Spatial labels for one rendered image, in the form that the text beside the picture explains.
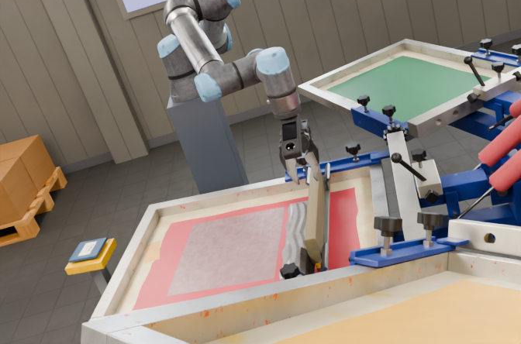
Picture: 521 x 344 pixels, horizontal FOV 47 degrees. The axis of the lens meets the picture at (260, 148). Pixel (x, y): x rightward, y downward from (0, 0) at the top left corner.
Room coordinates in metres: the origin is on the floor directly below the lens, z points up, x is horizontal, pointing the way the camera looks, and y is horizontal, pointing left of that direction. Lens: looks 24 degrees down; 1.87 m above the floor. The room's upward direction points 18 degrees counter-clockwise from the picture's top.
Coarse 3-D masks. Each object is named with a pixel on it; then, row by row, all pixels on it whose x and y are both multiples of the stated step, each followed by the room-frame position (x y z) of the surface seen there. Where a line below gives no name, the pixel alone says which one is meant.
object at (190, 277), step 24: (336, 240) 1.33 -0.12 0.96; (168, 264) 1.47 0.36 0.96; (192, 264) 1.43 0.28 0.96; (216, 264) 1.40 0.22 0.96; (240, 264) 1.36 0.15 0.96; (264, 264) 1.32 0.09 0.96; (336, 264) 1.23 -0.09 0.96; (144, 288) 1.39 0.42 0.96; (168, 288) 1.36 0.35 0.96; (192, 288) 1.32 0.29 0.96; (216, 288) 1.29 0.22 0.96; (240, 288) 1.26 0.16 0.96
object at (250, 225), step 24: (336, 192) 1.56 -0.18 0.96; (216, 216) 1.66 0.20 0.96; (240, 216) 1.61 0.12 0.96; (264, 216) 1.56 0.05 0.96; (336, 216) 1.44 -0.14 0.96; (168, 240) 1.61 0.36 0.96; (192, 240) 1.56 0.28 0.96; (216, 240) 1.52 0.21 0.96; (240, 240) 1.47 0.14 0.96; (264, 240) 1.44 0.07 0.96
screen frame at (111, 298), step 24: (360, 168) 1.60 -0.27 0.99; (216, 192) 1.75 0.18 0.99; (240, 192) 1.70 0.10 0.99; (264, 192) 1.68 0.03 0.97; (384, 192) 1.42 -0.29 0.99; (144, 216) 1.75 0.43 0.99; (144, 240) 1.62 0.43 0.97; (120, 264) 1.50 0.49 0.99; (120, 288) 1.40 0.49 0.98; (96, 312) 1.31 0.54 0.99
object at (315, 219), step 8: (312, 176) 1.51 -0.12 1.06; (320, 176) 1.52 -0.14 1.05; (312, 184) 1.47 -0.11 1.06; (320, 184) 1.48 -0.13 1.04; (312, 192) 1.42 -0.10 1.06; (320, 192) 1.45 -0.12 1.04; (312, 200) 1.39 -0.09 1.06; (320, 200) 1.41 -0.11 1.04; (312, 208) 1.34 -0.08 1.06; (320, 208) 1.38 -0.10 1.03; (312, 216) 1.31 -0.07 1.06; (320, 216) 1.35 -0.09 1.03; (312, 224) 1.27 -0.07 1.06; (320, 224) 1.32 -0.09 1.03; (312, 232) 1.24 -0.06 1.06; (320, 232) 1.28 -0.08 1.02; (312, 240) 1.21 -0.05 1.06; (320, 240) 1.26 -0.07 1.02; (312, 248) 1.21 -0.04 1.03; (320, 248) 1.23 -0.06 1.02; (312, 256) 1.21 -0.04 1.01; (320, 256) 1.21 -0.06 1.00
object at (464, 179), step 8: (448, 176) 1.32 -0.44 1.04; (456, 176) 1.31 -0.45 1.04; (464, 176) 1.29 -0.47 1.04; (472, 176) 1.28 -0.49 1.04; (480, 176) 1.27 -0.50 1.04; (448, 184) 1.28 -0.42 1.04; (456, 184) 1.27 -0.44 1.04; (464, 184) 1.26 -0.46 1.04; (472, 184) 1.26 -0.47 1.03; (480, 184) 1.25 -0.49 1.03; (464, 192) 1.26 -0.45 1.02; (472, 192) 1.26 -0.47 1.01; (480, 192) 1.25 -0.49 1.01; (424, 200) 1.29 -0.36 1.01; (440, 200) 1.28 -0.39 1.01; (464, 200) 1.26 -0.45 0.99
